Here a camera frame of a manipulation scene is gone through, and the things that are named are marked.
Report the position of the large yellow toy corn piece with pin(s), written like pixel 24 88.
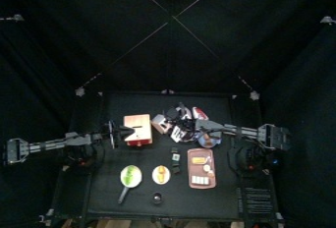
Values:
pixel 161 171

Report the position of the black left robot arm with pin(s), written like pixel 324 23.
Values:
pixel 52 144

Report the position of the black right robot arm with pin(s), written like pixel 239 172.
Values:
pixel 256 133

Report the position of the small yellow toy corn piece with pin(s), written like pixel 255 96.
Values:
pixel 161 179

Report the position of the wooden box with red base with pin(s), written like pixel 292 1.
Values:
pixel 137 129

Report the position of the white printed carton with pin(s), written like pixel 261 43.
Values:
pixel 177 134

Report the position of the white and purple packet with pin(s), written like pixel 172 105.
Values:
pixel 184 111

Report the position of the red and white packet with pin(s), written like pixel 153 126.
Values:
pixel 200 113

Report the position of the brown toy food piece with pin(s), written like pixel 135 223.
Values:
pixel 208 141

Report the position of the blue bowl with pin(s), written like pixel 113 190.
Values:
pixel 209 141

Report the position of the black toy object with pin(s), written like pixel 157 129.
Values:
pixel 171 113

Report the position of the small pink cube box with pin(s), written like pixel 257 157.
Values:
pixel 160 124

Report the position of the plain dark green block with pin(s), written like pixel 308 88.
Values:
pixel 175 150
pixel 175 164

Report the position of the block with green dot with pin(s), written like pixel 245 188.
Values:
pixel 176 157

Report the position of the yellow toy cheese slab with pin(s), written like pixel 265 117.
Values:
pixel 199 160

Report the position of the round white toy egg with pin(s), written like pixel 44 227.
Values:
pixel 207 167

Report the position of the brown serving tray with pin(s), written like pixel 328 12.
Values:
pixel 201 169

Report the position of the green toy lettuce leaf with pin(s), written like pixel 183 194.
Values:
pixel 131 175

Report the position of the orange toy food piece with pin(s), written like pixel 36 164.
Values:
pixel 211 174

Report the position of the small white plate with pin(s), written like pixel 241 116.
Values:
pixel 160 175

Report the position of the white striped toy block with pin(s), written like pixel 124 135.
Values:
pixel 200 180

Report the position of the small black cup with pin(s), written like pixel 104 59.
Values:
pixel 157 198

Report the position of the printed label sheet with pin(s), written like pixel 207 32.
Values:
pixel 257 201

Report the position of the grey metal frame bracket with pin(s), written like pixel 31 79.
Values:
pixel 79 91
pixel 167 91
pixel 255 95
pixel 16 17
pixel 327 20

